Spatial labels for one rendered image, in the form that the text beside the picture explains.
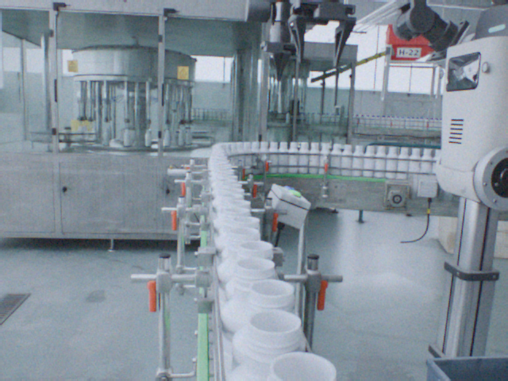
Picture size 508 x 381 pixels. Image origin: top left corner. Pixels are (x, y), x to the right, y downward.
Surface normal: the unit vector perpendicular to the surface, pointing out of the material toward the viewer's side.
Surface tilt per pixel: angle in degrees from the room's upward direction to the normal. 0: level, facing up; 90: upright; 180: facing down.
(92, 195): 90
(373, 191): 90
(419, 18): 86
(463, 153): 90
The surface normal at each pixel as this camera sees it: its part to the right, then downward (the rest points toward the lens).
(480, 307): 0.11, 0.18
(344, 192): -0.20, 0.16
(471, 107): -0.99, -0.02
